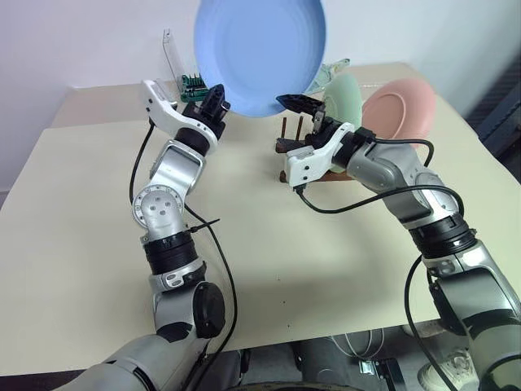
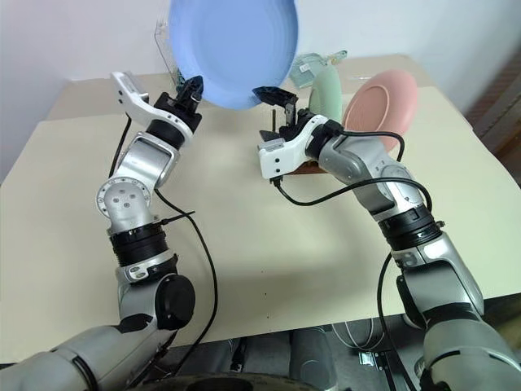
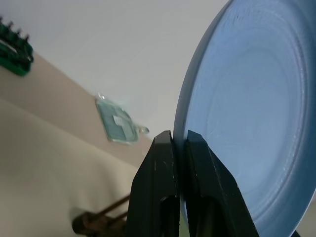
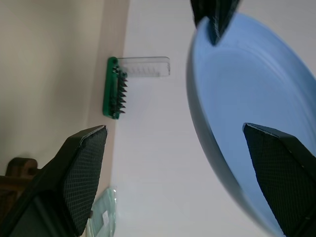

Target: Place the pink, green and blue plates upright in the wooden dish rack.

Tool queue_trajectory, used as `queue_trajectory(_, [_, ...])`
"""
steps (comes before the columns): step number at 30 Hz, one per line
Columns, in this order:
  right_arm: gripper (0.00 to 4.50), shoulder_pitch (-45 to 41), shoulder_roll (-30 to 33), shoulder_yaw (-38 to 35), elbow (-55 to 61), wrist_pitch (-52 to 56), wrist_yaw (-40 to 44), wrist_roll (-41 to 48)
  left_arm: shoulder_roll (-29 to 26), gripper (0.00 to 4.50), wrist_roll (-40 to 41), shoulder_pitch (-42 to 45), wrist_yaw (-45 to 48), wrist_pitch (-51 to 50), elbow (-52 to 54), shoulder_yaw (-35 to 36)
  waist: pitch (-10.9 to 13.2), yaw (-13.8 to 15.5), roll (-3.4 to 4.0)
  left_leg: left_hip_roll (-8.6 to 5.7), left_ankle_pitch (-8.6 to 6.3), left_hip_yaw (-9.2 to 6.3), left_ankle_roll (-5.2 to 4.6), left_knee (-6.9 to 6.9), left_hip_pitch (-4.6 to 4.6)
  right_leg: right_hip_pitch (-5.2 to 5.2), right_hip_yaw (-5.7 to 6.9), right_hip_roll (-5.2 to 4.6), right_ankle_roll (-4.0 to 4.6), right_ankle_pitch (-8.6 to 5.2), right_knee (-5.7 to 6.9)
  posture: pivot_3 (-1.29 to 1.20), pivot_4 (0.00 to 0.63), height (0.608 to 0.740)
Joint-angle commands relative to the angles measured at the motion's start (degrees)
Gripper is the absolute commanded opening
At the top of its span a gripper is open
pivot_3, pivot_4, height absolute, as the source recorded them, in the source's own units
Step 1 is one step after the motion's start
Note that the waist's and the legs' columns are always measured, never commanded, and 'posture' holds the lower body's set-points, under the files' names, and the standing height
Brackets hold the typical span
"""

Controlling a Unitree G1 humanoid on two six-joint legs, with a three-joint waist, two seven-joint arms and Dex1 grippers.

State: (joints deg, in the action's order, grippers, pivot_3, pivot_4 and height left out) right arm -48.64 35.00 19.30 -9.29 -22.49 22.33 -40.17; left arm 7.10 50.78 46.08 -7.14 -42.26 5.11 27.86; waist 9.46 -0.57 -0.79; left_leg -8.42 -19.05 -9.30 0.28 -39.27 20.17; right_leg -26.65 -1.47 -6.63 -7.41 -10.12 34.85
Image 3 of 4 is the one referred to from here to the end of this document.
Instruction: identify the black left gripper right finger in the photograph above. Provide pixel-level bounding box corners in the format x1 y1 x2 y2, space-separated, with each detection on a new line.
183 129 260 237

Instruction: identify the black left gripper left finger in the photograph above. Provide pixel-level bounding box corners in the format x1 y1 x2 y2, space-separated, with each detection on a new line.
125 129 183 237

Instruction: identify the blue plate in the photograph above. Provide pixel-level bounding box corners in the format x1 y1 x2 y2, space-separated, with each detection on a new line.
172 0 316 237

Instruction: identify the wooden dish rack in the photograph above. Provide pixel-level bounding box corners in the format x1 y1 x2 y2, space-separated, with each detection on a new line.
71 194 131 236

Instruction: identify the green screwdriver bit set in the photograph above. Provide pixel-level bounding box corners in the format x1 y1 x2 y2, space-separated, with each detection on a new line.
0 16 35 77

